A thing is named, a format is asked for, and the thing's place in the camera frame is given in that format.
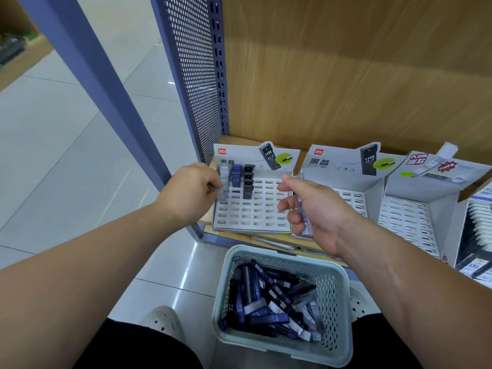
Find person's right hand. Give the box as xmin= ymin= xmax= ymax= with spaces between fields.
xmin=277 ymin=175 xmax=364 ymax=257

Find person's left hand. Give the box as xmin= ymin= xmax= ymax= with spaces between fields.
xmin=155 ymin=163 xmax=228 ymax=228

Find bundle of clear lead cases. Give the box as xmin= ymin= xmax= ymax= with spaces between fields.
xmin=294 ymin=180 xmax=315 ymax=239

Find person's right forearm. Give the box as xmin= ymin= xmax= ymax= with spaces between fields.
xmin=334 ymin=218 xmax=492 ymax=369

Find person's left forearm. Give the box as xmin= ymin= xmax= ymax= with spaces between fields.
xmin=0 ymin=201 xmax=186 ymax=369

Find loose lead cases on shelf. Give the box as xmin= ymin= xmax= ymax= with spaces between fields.
xmin=251 ymin=233 xmax=297 ymax=253

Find wooden shelf board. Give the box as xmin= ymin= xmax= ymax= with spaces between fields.
xmin=187 ymin=134 xmax=492 ymax=281

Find white slotted display box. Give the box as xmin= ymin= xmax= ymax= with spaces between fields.
xmin=211 ymin=141 xmax=301 ymax=233
xmin=291 ymin=141 xmax=408 ymax=240

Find pile of dark lead cases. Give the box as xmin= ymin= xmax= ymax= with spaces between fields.
xmin=218 ymin=257 xmax=324 ymax=343

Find person's right white shoe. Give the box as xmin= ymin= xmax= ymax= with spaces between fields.
xmin=348 ymin=285 xmax=382 ymax=322

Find person's white shoe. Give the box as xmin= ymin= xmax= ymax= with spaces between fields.
xmin=348 ymin=285 xmax=382 ymax=322
xmin=138 ymin=306 xmax=188 ymax=344

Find blue perforated shelf panel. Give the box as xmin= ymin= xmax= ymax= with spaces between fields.
xmin=149 ymin=0 xmax=230 ymax=166

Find white display box red label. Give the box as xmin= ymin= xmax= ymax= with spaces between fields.
xmin=378 ymin=142 xmax=492 ymax=259

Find pale green plastic basket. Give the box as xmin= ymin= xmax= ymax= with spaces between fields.
xmin=211 ymin=244 xmax=354 ymax=368

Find wooden shelf back panel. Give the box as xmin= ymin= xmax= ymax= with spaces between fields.
xmin=222 ymin=0 xmax=492 ymax=166

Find person's left white shoe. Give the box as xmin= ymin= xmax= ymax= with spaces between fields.
xmin=138 ymin=306 xmax=188 ymax=344

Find white display box blue trim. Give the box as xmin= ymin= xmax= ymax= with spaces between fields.
xmin=441 ymin=179 xmax=492 ymax=283

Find person's black shorts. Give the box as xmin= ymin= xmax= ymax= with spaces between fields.
xmin=72 ymin=312 xmax=424 ymax=369

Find row of white refill packets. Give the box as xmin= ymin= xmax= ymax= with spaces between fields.
xmin=456 ymin=199 xmax=492 ymax=282

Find wooden background shelf with goods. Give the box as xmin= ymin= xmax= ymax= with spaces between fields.
xmin=0 ymin=0 xmax=55 ymax=93

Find blue metal shelf post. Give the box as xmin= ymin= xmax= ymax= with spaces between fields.
xmin=15 ymin=0 xmax=172 ymax=193

